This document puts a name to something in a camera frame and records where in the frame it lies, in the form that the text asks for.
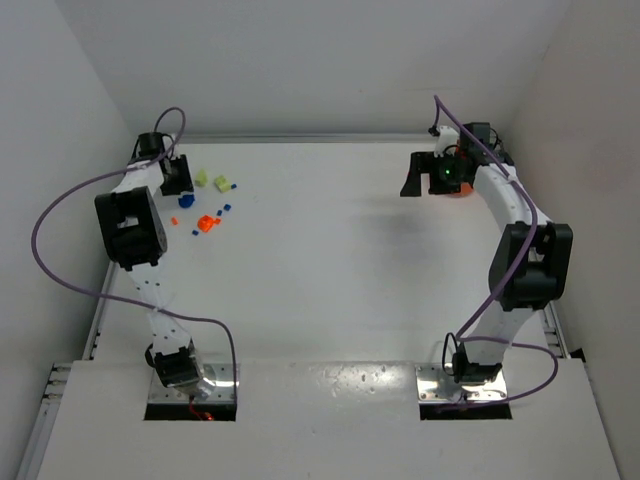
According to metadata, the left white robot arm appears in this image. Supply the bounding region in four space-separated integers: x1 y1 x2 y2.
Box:
94 131 203 395

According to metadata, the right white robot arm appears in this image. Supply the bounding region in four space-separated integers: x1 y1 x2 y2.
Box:
400 122 573 384

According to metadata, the blue lego piece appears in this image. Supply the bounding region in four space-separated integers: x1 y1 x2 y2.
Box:
178 194 195 209

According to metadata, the yellow-green lego brick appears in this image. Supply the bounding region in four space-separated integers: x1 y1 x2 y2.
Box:
194 169 208 188
213 175 232 193

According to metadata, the orange round divided container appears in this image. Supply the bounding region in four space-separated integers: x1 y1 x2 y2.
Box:
449 183 474 198

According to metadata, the orange lego piece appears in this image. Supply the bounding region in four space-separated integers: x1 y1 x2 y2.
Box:
197 215 221 233

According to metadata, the white front cover board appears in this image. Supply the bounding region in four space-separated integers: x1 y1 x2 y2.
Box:
39 361 618 479

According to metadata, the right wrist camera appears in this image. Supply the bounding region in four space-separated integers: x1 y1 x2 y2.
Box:
428 126 459 156

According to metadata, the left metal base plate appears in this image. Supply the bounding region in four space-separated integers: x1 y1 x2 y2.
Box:
147 362 238 406

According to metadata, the metal base plate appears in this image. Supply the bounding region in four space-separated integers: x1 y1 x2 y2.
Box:
415 363 508 405
147 362 238 406

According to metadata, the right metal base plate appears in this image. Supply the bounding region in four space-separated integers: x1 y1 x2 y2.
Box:
415 363 508 405

